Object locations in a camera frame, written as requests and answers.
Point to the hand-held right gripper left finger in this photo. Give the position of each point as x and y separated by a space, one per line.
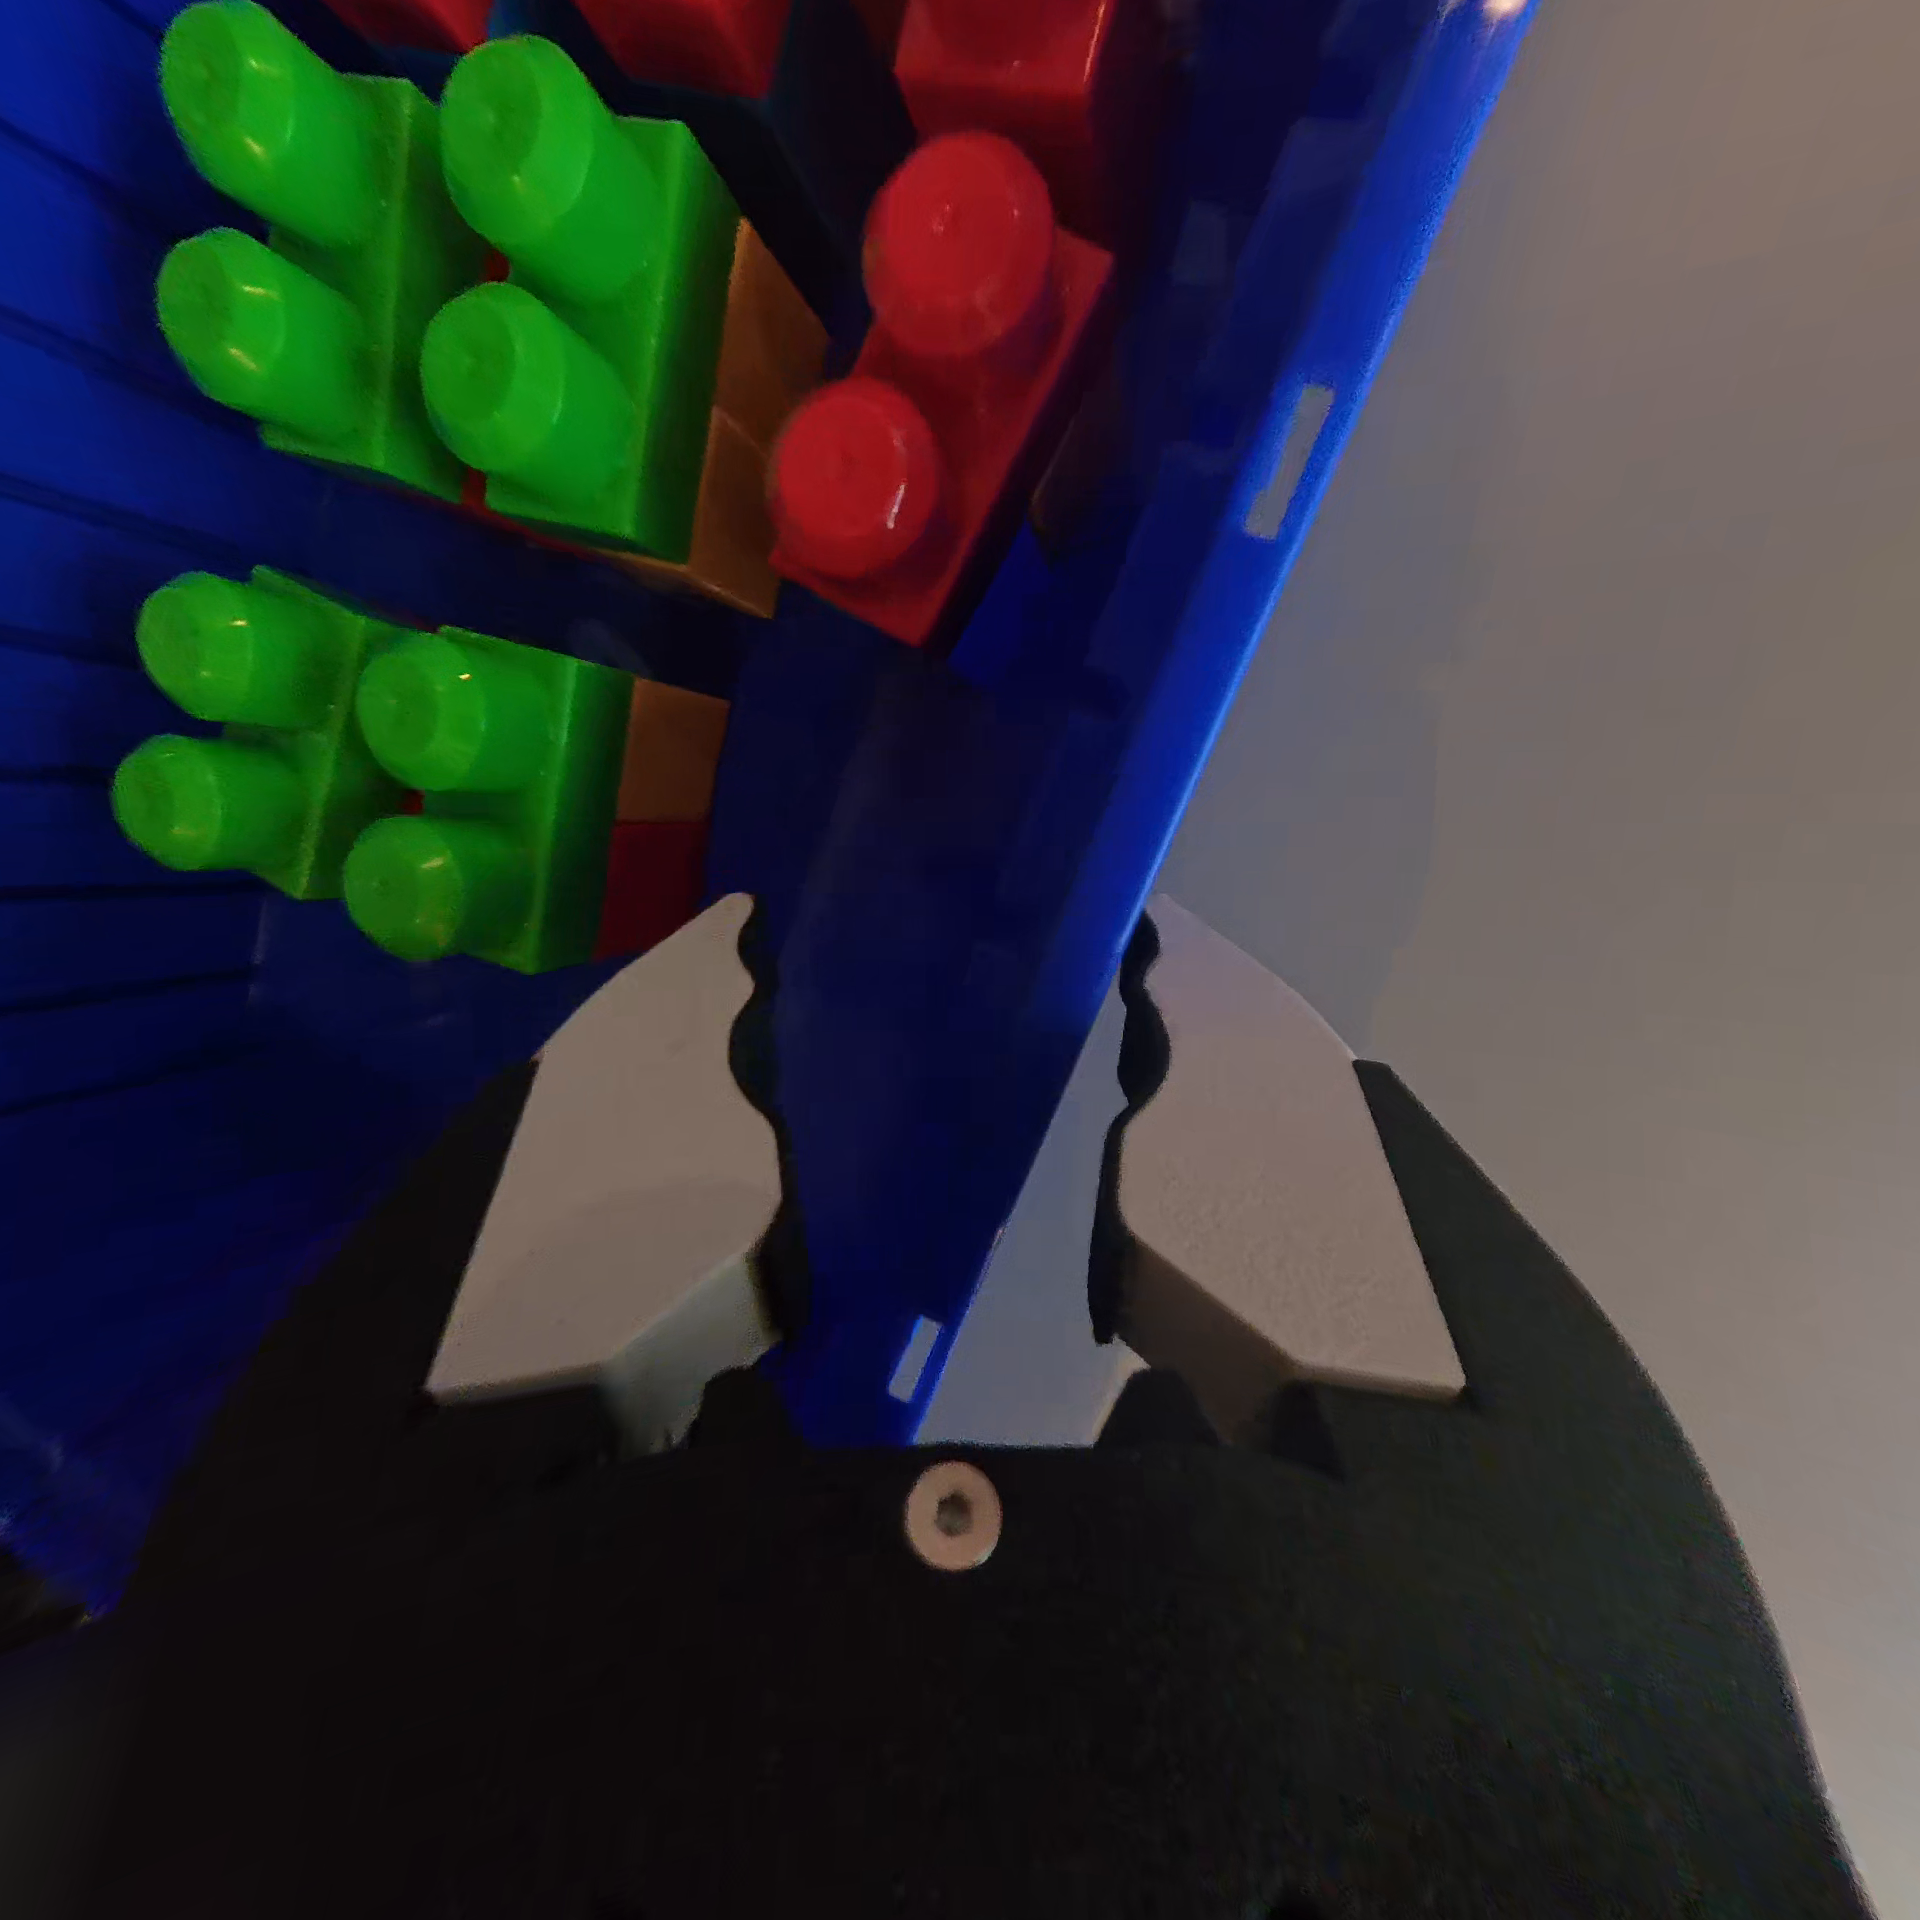
616 1185

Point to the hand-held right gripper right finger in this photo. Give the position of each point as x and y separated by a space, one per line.
1276 1199

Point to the blue ribbed plastic bin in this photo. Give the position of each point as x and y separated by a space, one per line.
930 930

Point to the cluster of building blocks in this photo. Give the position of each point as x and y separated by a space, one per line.
554 164

